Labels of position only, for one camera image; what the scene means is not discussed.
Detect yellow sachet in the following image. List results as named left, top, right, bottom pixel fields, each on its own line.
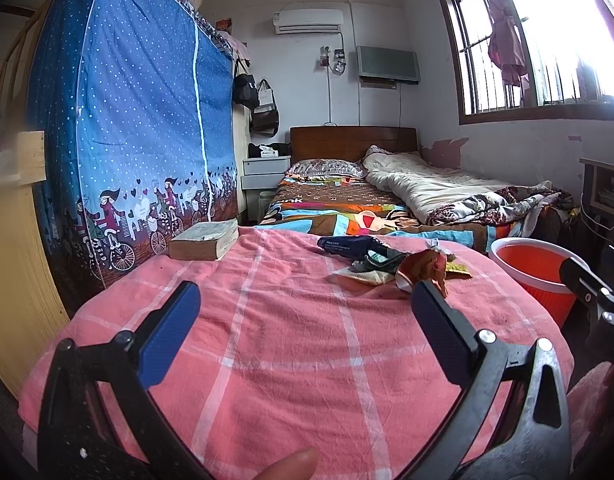
left=446, top=261, right=473, bottom=280

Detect orange wrapper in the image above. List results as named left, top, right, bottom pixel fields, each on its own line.
left=395, top=249, right=448, bottom=298

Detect dark blue snack bag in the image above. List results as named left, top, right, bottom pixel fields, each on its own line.
left=317, top=235, right=391, bottom=261

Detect green white wrapper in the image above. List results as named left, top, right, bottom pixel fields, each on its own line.
left=351, top=250, right=408, bottom=275

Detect person's left hand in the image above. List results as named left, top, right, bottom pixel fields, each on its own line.
left=255, top=448, right=319, bottom=480

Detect red plastic bucket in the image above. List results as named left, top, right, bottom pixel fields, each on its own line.
left=489, top=237, right=590, bottom=327

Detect wooden desk shelf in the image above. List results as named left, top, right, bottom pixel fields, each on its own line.
left=579, top=158, right=614, bottom=236

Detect light wooden board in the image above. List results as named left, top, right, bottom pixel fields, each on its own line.
left=0, top=131, right=68, bottom=398

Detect thick old book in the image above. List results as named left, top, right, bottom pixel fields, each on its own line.
left=168, top=219, right=239, bottom=261

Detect pink plaid cloth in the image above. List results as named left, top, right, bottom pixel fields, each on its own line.
left=17, top=226, right=576, bottom=480

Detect white floral quilt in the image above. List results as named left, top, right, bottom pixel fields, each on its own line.
left=362, top=145, right=561, bottom=226

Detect white nightstand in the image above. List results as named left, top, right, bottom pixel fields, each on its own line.
left=241, top=156, right=291, bottom=223

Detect pink hanging clothes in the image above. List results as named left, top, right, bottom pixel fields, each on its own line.
left=488, top=0, right=528, bottom=87

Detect window with bars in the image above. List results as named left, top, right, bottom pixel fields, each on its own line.
left=439, top=0, right=614, bottom=125

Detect colourful patchwork bedspread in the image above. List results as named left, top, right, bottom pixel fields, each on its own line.
left=258, top=174, right=522, bottom=254

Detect blue fabric wardrobe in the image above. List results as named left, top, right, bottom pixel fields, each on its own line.
left=26, top=0, right=237, bottom=312

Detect floral pillow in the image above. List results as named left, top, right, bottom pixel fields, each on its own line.
left=286, top=158, right=365, bottom=179

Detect brown wooden headboard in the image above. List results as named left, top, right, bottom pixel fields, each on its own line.
left=290, top=126, right=419, bottom=164

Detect black handbag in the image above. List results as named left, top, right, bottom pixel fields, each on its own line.
left=232, top=58, right=259, bottom=110

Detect white air conditioner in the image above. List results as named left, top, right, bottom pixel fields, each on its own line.
left=272, top=9, right=344, bottom=35

